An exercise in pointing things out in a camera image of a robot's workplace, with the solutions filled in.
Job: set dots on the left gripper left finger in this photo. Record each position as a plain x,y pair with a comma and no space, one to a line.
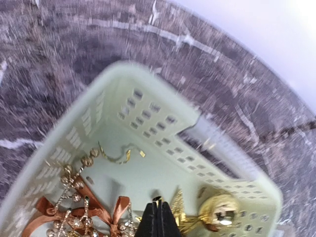
148,224

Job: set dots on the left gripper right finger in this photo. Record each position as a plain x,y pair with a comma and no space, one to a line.
166,224

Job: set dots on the beige plastic basket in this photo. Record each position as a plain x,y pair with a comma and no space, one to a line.
128,105

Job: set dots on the gold bell ornament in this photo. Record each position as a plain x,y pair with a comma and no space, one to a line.
218,212

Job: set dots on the gold ornaments pile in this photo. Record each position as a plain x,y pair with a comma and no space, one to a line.
78,222

